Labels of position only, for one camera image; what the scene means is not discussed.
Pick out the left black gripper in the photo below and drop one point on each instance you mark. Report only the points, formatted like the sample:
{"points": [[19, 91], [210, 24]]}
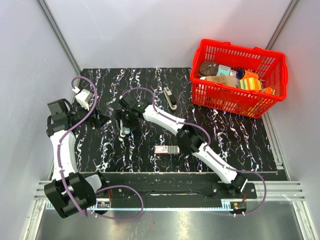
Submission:
{"points": [[101, 119]]}

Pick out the orange bottle blue cap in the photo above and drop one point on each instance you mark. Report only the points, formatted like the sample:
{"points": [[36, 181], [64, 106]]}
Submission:
{"points": [[243, 74]]}

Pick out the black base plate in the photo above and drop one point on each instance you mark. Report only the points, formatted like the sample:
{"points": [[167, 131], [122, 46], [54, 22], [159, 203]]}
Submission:
{"points": [[179, 190]]}

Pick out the red plastic basket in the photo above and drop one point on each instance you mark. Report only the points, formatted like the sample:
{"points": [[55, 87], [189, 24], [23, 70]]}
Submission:
{"points": [[271, 67]]}

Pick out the orange small package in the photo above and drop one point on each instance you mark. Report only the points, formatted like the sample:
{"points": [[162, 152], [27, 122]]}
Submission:
{"points": [[268, 90]]}

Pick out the brown round object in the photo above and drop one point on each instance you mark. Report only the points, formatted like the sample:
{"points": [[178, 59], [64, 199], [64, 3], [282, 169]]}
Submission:
{"points": [[208, 68]]}

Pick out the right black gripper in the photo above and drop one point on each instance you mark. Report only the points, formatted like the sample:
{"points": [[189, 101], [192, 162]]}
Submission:
{"points": [[119, 115]]}

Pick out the yellow green sponge pack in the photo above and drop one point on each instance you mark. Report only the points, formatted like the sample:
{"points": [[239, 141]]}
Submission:
{"points": [[250, 84]]}

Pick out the cardboard box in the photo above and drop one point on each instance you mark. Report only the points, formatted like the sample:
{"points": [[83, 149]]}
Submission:
{"points": [[230, 81]]}

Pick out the aluminium rail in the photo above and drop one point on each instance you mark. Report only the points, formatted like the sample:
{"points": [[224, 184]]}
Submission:
{"points": [[287, 193]]}

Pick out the staple box with staples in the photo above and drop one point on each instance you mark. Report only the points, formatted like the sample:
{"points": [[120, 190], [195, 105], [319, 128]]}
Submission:
{"points": [[166, 149]]}

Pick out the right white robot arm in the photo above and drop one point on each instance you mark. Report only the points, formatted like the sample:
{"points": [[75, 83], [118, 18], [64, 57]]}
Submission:
{"points": [[190, 139]]}

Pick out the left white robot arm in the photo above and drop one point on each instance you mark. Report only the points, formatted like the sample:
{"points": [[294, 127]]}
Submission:
{"points": [[69, 192]]}

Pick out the teal small box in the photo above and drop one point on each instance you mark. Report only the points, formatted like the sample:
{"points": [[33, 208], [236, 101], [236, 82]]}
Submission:
{"points": [[223, 70]]}

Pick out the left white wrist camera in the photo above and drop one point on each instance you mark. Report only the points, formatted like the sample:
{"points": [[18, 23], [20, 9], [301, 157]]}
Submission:
{"points": [[83, 97]]}

